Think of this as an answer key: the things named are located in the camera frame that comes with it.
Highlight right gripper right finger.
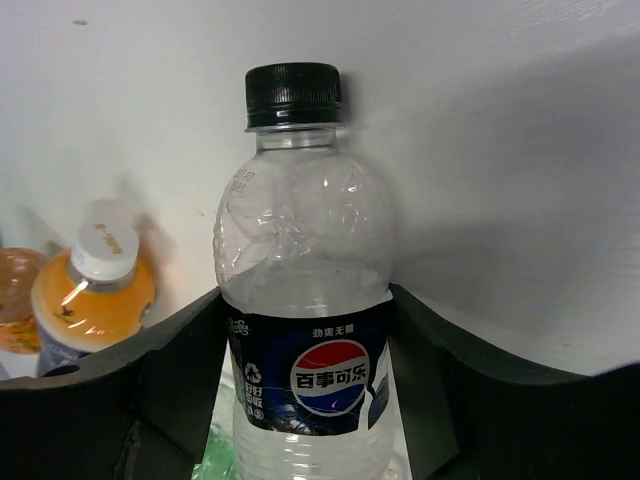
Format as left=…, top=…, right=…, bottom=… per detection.
left=390, top=285, right=639, bottom=479

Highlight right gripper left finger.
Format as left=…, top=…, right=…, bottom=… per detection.
left=1, top=290, right=226, bottom=479

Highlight short orange bottle yellow cap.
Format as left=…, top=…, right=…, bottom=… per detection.
left=1, top=248, right=47, bottom=355

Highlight clear Pepsi bottle black cap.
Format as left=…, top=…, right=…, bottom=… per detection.
left=213, top=62, right=394, bottom=479

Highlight blue label yellow bottle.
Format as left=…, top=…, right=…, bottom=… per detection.
left=31, top=218, right=156, bottom=377

